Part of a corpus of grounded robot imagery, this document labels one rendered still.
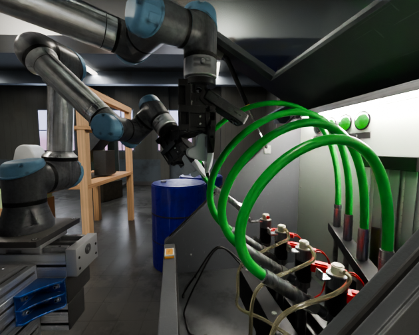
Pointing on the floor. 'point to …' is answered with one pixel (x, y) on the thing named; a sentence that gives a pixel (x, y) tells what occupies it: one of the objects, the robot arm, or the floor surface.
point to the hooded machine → (28, 151)
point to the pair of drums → (174, 207)
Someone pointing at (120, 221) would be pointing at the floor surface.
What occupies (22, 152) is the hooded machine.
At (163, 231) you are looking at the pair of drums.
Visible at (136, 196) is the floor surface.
